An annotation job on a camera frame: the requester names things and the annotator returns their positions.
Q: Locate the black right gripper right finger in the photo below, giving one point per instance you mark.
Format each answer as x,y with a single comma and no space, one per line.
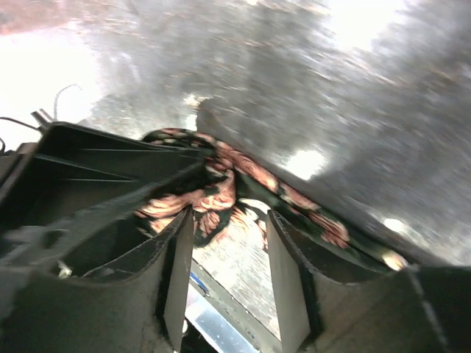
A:
327,304

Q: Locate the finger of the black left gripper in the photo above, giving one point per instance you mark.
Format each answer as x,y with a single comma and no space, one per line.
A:
73,168
128,248

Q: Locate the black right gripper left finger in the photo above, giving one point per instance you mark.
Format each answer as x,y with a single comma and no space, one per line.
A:
44,314

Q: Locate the black floral rose tie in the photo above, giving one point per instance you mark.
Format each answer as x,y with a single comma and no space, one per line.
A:
235,192

